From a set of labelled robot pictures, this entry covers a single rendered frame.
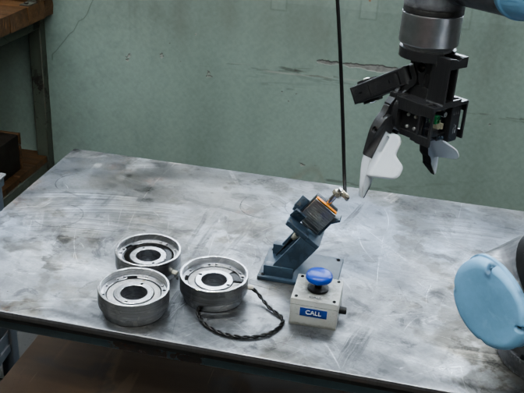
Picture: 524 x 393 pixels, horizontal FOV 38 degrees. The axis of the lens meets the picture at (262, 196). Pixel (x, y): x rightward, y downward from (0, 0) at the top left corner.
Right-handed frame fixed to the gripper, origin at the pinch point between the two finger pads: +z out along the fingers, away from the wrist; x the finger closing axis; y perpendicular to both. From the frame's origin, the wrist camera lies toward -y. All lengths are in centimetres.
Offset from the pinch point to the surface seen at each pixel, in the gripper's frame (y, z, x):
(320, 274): -5.1, 14.5, -7.7
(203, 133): -156, 58, 81
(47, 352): -51, 47, -31
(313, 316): -3.5, 20.0, -10.0
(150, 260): -31.8, 21.0, -20.0
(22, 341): -128, 101, -6
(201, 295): -15.6, 18.9, -21.3
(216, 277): -19.8, 19.9, -15.5
